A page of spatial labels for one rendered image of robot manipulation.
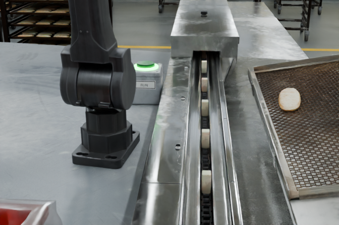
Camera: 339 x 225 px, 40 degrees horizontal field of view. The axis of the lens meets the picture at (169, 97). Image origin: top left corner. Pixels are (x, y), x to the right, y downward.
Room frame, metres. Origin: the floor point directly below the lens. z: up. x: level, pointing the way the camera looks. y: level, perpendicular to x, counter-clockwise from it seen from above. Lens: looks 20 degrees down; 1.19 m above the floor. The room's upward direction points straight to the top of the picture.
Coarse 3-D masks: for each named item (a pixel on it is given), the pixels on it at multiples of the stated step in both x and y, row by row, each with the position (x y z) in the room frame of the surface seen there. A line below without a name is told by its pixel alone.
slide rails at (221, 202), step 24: (192, 72) 1.09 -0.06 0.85; (192, 96) 0.92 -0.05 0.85; (216, 96) 0.92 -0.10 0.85; (192, 120) 0.80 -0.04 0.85; (216, 120) 0.80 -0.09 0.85; (192, 144) 0.69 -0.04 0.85; (216, 144) 0.69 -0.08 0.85; (192, 168) 0.61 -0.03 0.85; (216, 168) 0.61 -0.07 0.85; (192, 192) 0.55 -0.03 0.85; (216, 192) 0.55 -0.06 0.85; (192, 216) 0.49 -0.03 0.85; (216, 216) 0.49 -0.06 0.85
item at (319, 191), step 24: (312, 72) 0.91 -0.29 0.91; (336, 72) 0.88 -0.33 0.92; (264, 96) 0.82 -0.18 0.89; (312, 96) 0.78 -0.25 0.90; (336, 96) 0.76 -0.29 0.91; (264, 120) 0.69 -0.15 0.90; (312, 120) 0.68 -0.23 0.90; (288, 168) 0.54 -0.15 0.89; (288, 192) 0.47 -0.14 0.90; (312, 192) 0.47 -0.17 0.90; (336, 192) 0.47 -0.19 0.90
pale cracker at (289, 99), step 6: (282, 90) 0.81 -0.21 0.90; (288, 90) 0.80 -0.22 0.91; (294, 90) 0.80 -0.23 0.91; (282, 96) 0.77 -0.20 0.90; (288, 96) 0.77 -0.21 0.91; (294, 96) 0.77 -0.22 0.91; (282, 102) 0.75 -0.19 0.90; (288, 102) 0.74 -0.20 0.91; (294, 102) 0.74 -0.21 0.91; (300, 102) 0.75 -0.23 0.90; (282, 108) 0.73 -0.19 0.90; (288, 108) 0.73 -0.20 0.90; (294, 108) 0.73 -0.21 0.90
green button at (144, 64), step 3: (138, 63) 0.98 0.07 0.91; (141, 63) 0.98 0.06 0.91; (144, 63) 0.98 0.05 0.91; (147, 63) 0.98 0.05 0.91; (150, 63) 0.98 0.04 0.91; (153, 63) 0.98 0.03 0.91; (138, 66) 0.97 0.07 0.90; (141, 66) 0.97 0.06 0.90; (144, 66) 0.96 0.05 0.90; (147, 66) 0.97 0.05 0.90; (150, 66) 0.97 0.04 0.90; (153, 66) 0.98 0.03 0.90
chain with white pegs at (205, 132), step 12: (204, 60) 1.24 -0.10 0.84; (204, 72) 1.12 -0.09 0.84; (204, 84) 0.98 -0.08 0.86; (204, 96) 0.95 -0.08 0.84; (204, 108) 0.84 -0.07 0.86; (204, 120) 0.82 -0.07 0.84; (204, 132) 0.70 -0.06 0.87; (204, 144) 0.70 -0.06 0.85; (204, 156) 0.67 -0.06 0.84; (204, 168) 0.63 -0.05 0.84; (204, 180) 0.56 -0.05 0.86; (204, 192) 0.56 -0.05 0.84; (204, 204) 0.53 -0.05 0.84; (204, 216) 0.51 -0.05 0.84
